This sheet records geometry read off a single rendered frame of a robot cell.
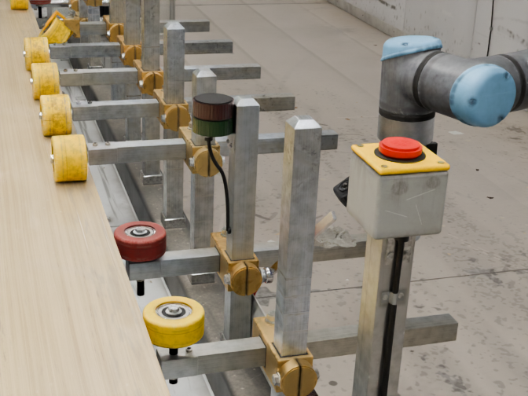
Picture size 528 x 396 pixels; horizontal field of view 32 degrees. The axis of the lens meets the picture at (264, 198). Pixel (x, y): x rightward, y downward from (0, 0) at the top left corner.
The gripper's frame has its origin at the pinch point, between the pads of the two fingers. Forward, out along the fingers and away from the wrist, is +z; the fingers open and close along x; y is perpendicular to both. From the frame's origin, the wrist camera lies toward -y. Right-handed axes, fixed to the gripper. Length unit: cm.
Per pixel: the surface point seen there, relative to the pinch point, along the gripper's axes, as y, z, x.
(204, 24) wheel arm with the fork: -2, -13, 123
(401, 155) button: -26, -41, -57
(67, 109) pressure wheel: -48, -15, 46
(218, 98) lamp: -30.0, -30.9, -4.7
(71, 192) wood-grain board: -50, -9, 18
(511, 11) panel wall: 231, 39, 342
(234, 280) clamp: -28.8, -3.4, -8.8
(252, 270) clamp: -26.0, -4.6, -8.8
